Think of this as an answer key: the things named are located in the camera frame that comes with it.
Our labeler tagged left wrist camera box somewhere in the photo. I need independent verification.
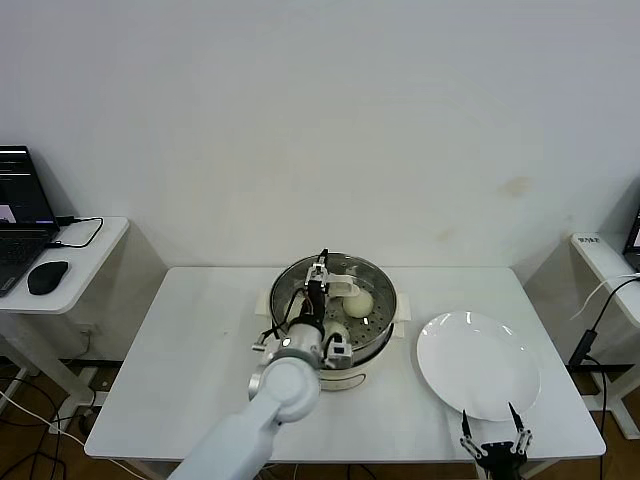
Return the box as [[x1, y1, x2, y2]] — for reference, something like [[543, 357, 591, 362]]
[[323, 333, 354, 370]]

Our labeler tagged white side table with mouse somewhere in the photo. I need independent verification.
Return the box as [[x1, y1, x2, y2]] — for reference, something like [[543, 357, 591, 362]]
[[0, 215, 131, 401]]

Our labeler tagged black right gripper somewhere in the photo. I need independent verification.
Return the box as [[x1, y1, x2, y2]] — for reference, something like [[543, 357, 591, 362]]
[[459, 401, 534, 480]]

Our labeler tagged white laptop cable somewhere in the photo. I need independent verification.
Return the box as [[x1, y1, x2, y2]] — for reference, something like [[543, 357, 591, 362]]
[[571, 272, 640, 321]]

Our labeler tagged thick white floor cable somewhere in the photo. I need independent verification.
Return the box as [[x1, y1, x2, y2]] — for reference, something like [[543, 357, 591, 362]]
[[0, 388, 89, 446]]

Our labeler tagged white steamed baozi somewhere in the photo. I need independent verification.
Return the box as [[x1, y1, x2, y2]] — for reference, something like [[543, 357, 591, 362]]
[[342, 292, 375, 319], [323, 321, 350, 344]]

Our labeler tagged black laptop with pink windows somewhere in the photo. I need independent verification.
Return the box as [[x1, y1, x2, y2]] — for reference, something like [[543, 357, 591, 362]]
[[623, 202, 640, 274]]

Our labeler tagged black computer mouse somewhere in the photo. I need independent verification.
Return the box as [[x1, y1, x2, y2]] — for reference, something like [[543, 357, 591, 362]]
[[26, 259, 70, 295]]

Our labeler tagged perforated steel steamer basket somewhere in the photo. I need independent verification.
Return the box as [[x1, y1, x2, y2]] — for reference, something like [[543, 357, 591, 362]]
[[255, 253, 413, 361]]

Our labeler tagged glass lid with cream handle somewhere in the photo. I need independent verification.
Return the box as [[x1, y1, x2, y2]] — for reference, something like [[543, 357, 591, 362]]
[[271, 253, 398, 351]]

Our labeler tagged black cable with adapter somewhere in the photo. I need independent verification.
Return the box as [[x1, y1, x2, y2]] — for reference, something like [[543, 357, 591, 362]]
[[568, 277, 640, 441]]

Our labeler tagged white side table with label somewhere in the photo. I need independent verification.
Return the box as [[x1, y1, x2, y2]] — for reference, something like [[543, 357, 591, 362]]
[[571, 232, 640, 441]]

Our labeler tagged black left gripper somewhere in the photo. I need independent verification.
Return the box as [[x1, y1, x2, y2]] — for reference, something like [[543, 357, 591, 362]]
[[302, 247, 332, 326]]

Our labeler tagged white rectangular table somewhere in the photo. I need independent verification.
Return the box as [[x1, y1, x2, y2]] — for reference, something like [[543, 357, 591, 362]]
[[84, 266, 607, 480]]

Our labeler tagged black laptop with terminal window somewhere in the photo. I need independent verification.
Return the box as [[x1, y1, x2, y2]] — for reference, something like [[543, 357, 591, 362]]
[[0, 144, 61, 299]]

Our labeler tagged white round plate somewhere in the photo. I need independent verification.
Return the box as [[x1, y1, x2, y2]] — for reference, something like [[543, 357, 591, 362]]
[[416, 310, 543, 422]]

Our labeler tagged black laptop charger cable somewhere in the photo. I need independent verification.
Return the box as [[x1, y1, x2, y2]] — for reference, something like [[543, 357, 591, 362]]
[[47, 214, 105, 249]]

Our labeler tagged cream electric pot base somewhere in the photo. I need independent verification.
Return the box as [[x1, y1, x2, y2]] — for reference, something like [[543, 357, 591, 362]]
[[272, 322, 407, 394]]

